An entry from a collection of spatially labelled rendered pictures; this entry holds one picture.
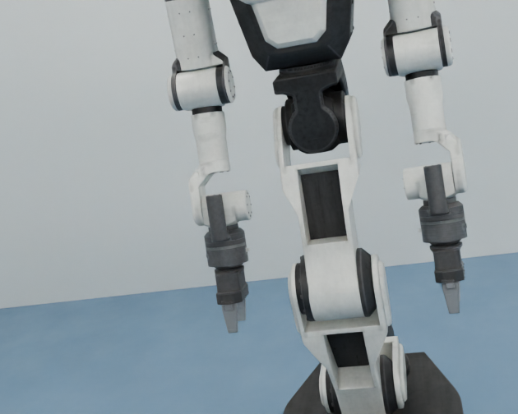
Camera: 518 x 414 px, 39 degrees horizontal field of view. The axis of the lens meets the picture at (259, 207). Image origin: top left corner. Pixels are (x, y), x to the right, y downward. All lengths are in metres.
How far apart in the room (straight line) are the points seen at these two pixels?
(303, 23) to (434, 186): 0.40
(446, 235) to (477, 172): 1.53
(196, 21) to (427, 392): 1.09
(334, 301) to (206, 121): 0.46
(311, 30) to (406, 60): 0.19
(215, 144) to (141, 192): 1.65
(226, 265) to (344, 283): 0.25
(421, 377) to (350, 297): 0.60
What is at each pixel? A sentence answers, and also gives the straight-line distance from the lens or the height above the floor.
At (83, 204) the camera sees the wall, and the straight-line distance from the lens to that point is 3.29.
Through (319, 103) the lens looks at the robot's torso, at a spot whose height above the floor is 0.99.
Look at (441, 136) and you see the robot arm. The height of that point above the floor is 0.89.
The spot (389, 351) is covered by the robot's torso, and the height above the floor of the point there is 0.31.
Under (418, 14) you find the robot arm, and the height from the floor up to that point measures 1.12.
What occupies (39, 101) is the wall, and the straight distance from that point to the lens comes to 3.24.
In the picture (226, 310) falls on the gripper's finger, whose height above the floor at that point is 0.61.
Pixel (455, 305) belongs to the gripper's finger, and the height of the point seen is 0.58.
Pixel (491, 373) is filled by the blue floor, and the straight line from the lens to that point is 2.35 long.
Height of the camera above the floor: 1.26
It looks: 18 degrees down
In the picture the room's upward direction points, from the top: 12 degrees counter-clockwise
